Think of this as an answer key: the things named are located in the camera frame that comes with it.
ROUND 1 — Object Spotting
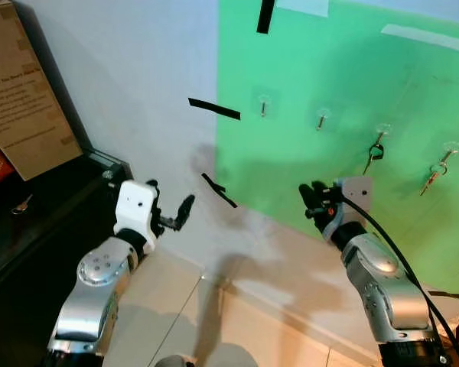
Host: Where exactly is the crumpled black tape strip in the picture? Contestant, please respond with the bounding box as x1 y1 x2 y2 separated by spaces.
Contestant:
201 172 239 209

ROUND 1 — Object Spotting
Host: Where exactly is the long black tape strip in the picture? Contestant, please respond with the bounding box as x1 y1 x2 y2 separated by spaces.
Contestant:
187 97 242 122

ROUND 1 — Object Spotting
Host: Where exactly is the key with red head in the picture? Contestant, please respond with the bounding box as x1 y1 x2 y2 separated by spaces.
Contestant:
420 157 449 197

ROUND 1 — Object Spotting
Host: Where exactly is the grey robot foot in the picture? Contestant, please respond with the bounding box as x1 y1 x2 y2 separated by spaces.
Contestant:
154 354 197 367

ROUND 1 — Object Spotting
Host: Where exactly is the large printed cardboard box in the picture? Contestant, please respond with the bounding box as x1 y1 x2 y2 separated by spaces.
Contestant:
0 0 84 182

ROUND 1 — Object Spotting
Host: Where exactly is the short black tape strip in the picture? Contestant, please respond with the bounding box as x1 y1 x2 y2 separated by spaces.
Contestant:
256 0 277 35

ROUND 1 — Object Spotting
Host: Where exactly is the long white tape strip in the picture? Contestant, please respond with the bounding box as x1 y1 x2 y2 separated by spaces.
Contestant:
380 23 459 56

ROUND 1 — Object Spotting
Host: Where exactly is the wide white tape strip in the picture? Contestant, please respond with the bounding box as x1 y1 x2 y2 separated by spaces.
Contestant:
275 0 331 18

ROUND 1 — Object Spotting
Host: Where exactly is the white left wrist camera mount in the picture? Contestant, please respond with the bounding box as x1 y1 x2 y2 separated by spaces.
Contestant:
113 180 159 236

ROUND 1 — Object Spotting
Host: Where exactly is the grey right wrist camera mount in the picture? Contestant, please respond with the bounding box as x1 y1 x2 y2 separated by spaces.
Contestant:
333 176 373 215

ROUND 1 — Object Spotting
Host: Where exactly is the key with black ring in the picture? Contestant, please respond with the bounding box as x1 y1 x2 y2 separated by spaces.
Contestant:
363 136 386 175

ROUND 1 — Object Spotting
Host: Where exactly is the clear adhesive wall hook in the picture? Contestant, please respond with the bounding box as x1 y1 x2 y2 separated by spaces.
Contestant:
256 93 273 119
314 107 332 132
373 122 392 146
441 141 459 163

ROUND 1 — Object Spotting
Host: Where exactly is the green wall sheet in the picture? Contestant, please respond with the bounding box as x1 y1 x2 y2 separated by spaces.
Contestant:
214 0 459 296

